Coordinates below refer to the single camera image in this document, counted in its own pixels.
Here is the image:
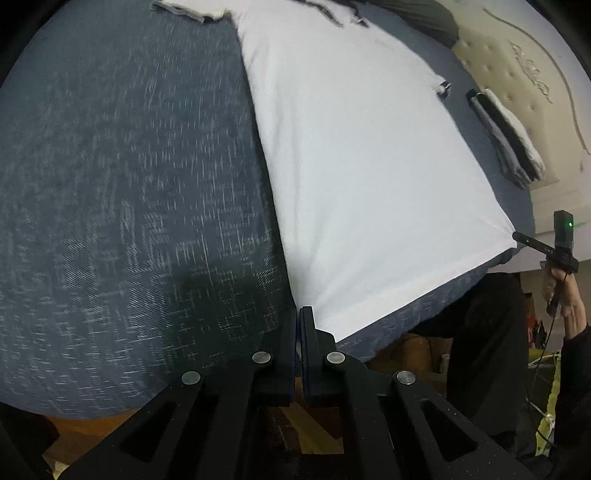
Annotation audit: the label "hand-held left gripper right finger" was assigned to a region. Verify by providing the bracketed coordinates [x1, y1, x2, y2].
[299, 305, 536, 480]

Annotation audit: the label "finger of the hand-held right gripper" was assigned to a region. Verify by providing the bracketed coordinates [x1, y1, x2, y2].
[512, 231, 555, 256]

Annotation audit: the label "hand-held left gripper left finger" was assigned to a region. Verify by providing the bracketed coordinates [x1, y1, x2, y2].
[58, 307, 298, 480]

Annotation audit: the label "white polo shirt black trim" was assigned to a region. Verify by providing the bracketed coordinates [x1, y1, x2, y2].
[152, 0, 515, 344]

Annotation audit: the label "person's right forearm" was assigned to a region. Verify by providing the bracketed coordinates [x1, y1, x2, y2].
[551, 323, 591, 462]

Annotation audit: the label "person's right hand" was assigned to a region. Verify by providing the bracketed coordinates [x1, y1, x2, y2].
[541, 267, 588, 340]

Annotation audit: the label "folded light grey garment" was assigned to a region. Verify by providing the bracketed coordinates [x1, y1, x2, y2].
[468, 99, 529, 188]

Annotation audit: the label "person's black trousers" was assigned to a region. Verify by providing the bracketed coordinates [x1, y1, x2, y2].
[411, 272, 529, 444]

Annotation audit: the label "folded dark grey garment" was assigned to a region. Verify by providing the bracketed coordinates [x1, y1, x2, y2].
[471, 95, 532, 185]

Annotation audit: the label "yellow green fabric bag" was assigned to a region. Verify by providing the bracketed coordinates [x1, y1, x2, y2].
[529, 348, 561, 450]

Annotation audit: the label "cream upholstered bed headboard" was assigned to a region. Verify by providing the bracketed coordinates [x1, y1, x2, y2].
[450, 9, 591, 195]

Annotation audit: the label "blue patterned bed cover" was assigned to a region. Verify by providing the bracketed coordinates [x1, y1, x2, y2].
[0, 0, 536, 418]

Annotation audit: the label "dark grey pillow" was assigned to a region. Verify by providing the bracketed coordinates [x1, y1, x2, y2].
[369, 0, 460, 49]

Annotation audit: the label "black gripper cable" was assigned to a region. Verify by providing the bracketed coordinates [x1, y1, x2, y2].
[526, 314, 555, 402]

